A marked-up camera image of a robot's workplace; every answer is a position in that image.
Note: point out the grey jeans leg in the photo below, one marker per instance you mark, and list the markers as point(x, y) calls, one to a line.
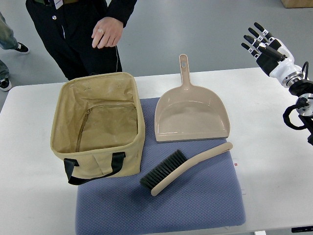
point(7, 39)

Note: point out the black white sneaker upper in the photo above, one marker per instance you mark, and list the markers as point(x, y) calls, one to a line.
point(21, 48)

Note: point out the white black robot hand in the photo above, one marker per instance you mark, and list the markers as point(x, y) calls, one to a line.
point(272, 56)

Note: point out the pink hand broom black bristles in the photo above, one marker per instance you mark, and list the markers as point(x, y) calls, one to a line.
point(175, 165)

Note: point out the blue quilted mat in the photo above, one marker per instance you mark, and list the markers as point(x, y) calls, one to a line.
point(181, 186)

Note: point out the black white sneaker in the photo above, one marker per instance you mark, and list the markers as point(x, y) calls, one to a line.
point(21, 48)
point(5, 84)

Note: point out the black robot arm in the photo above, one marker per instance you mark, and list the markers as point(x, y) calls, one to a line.
point(301, 86)

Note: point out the person's bare hand with ring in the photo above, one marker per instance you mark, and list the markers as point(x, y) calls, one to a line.
point(107, 33)

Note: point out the cardboard box corner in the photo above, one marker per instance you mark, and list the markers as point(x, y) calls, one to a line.
point(297, 3)

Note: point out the black white sneaker lower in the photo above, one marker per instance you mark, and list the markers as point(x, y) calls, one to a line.
point(5, 84)

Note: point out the person in black clothes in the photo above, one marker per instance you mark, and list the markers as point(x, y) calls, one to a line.
point(66, 26)

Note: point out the yellow fabric bag black handles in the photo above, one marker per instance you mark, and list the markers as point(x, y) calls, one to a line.
point(98, 129)

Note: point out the pink plastic dustpan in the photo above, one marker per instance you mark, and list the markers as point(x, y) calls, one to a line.
point(190, 112)

